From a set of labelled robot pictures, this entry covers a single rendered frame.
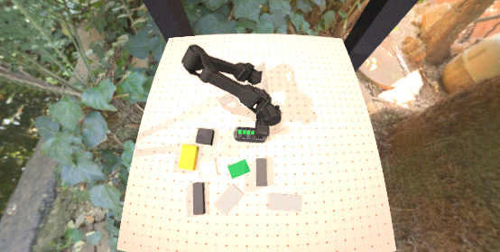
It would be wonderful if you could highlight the yellow rectangular block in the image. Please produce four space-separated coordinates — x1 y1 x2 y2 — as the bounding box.
178 145 199 171

